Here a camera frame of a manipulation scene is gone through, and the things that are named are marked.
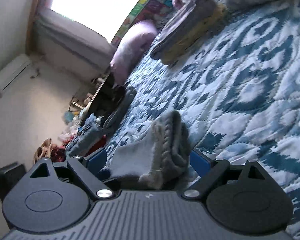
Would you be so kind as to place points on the folded pale yellow garment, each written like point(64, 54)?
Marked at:
point(182, 41)

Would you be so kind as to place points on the colourful alphabet play mat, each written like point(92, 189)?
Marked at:
point(156, 10)

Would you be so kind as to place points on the black folded garment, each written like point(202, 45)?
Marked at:
point(115, 97)

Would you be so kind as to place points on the white wall air conditioner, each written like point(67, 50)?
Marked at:
point(12, 70)

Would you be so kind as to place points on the folded blue denim garment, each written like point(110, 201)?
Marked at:
point(89, 134)

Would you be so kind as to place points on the grey window curtain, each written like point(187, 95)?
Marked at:
point(78, 39)

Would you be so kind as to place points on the lilac pillow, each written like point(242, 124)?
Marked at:
point(135, 42)

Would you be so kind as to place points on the folded grey garment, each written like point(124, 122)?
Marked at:
point(117, 115)

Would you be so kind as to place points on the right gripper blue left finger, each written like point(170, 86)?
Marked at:
point(96, 161)

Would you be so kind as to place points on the blue white patterned quilt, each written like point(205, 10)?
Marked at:
point(238, 93)

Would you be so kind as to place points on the grey knit sweater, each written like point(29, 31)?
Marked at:
point(160, 155)

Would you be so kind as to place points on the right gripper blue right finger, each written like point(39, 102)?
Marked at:
point(200, 162)

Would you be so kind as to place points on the folded red garment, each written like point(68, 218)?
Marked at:
point(99, 144)

